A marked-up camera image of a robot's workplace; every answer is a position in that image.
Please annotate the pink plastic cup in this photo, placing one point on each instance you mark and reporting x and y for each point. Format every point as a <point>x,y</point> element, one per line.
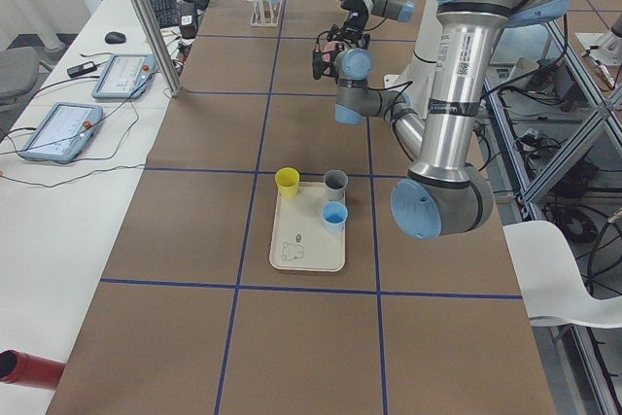
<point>331,50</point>

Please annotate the yellow plastic cup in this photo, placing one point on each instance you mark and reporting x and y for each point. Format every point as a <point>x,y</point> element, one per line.
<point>287,181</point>

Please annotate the grey office chair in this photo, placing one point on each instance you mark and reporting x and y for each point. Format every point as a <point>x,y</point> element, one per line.
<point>19,72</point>

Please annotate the far blue teach pendant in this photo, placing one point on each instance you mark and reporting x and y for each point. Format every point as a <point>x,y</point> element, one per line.
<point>125,76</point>

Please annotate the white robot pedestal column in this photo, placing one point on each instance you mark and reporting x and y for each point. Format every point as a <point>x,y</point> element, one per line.
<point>413,55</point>

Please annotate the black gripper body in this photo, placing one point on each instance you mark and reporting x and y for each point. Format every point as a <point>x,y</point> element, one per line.
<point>334,58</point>
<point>354,21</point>

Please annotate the black keyboard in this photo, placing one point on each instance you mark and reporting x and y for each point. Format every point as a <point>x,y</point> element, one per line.
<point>166,12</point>

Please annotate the aluminium frame post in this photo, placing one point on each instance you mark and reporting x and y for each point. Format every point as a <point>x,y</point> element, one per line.
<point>147,19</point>

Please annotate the cream plastic tray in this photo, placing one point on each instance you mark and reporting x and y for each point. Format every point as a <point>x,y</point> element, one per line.
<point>300,240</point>

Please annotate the blue teach pendant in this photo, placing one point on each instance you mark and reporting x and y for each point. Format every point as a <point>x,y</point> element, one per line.
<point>65,132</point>
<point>125,76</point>

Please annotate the red cylinder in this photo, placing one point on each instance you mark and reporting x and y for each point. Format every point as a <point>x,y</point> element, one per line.
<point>26,370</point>

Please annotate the grey plastic cup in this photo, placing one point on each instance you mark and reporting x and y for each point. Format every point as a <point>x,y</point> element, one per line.
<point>336,182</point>

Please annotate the near blue teach pendant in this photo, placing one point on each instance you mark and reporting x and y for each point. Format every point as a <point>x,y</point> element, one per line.
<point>65,132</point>

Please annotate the black computer mouse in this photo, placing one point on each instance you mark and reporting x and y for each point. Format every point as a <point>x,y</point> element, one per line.
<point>114,37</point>

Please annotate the white wire cup rack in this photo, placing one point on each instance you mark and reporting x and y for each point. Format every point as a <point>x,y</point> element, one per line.
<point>265,14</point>

